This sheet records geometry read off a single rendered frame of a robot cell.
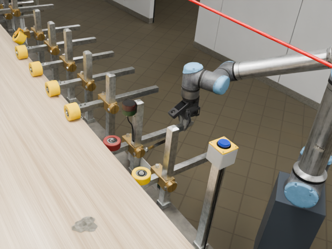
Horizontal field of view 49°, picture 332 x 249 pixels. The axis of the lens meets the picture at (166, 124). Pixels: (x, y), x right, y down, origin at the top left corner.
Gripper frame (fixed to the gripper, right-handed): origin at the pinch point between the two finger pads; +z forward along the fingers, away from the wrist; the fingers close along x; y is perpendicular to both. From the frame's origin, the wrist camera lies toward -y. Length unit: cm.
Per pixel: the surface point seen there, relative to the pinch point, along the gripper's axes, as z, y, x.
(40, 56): 2, -33, 119
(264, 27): 29, 220, 137
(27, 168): -10, -80, 0
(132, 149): -4.1, -33.7, -5.0
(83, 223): -11, -73, -38
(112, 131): 1.8, -31.2, 19.0
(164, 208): 11.1, -32.7, -31.5
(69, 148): -10, -60, 3
